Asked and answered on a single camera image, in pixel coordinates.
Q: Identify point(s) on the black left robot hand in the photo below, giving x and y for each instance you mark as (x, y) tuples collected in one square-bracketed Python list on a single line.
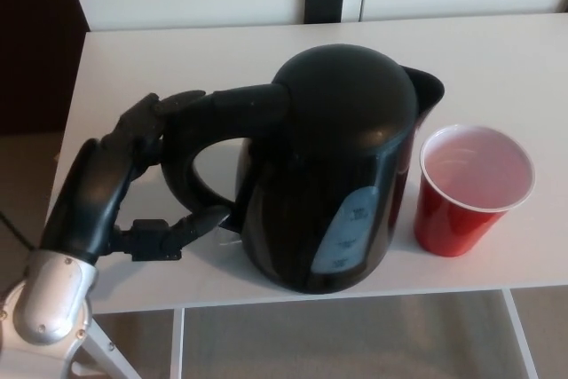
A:
[(89, 201)]

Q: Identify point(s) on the black electric kettle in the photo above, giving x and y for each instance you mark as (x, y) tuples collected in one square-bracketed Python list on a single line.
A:
[(333, 152)]

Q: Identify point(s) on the red plastic cup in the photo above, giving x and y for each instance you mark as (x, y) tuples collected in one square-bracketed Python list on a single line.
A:
[(452, 228)]

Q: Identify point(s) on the dark brown door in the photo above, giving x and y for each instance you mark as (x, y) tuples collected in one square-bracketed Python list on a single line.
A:
[(31, 41)]

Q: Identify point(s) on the black rectangular wall plate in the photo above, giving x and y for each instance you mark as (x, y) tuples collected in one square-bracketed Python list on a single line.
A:
[(323, 4)]

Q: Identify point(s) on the white table with metal frame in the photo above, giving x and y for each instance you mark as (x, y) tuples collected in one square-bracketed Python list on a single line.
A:
[(488, 64)]

